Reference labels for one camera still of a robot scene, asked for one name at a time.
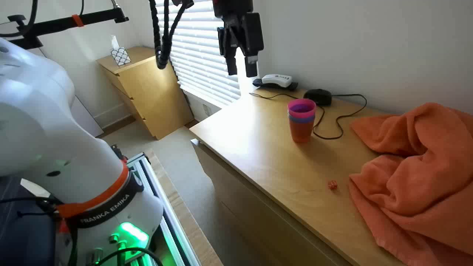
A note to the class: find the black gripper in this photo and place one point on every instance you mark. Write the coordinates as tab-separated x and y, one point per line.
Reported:
245	32

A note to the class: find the pink plastic cup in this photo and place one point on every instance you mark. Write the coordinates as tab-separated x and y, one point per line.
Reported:
302	107

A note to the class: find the purple plastic cup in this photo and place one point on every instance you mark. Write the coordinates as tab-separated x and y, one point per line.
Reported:
301	119

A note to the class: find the orange plastic cup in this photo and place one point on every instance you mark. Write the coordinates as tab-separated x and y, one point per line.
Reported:
301	134

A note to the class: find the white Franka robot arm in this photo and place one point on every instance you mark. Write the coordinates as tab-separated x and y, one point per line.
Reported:
45	124

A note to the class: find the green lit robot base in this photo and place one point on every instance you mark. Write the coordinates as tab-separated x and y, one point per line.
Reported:
131	234

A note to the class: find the white remote device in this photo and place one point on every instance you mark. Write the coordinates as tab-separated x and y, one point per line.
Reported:
277	81

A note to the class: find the white window blinds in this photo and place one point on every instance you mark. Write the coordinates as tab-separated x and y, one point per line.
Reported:
202	60

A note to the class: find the black flat device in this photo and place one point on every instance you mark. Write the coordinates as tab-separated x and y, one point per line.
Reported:
293	88

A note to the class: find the black computer mouse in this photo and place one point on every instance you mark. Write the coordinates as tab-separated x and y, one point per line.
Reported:
318	97

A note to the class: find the small wooden cabinet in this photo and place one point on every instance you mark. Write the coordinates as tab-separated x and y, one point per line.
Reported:
148	94

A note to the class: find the light wooden dresser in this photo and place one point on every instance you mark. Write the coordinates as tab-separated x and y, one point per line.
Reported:
276	163

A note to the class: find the patterned tissue box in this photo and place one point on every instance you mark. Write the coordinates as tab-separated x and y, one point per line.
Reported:
120	56

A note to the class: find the small red scrap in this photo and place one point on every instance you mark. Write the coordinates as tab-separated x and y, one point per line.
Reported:
333	186

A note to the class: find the orange towel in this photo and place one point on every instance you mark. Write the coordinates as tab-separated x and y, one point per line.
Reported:
419	187

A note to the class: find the dark base cover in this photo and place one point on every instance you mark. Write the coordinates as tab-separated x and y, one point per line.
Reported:
24	237

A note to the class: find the black camera boom stand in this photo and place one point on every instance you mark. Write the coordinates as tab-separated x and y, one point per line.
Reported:
98	17

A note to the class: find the aluminium frame rail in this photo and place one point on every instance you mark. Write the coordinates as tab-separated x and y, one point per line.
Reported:
171	223

